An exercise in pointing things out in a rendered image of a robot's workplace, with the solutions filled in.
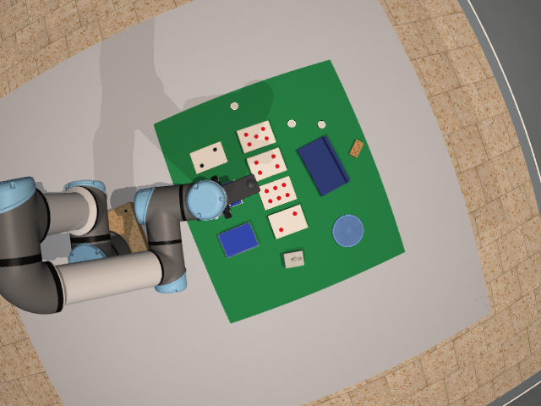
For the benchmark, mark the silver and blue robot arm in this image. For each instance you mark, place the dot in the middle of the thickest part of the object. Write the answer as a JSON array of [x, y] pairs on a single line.
[[26, 219]]

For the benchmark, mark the green felt mat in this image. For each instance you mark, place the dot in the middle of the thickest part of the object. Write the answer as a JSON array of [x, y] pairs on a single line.
[[257, 280]]

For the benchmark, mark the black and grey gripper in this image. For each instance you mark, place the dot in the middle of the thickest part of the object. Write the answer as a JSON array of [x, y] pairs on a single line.
[[227, 212]]

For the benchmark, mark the blue round disc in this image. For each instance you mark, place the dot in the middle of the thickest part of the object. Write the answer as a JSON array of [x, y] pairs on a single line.
[[347, 230]]

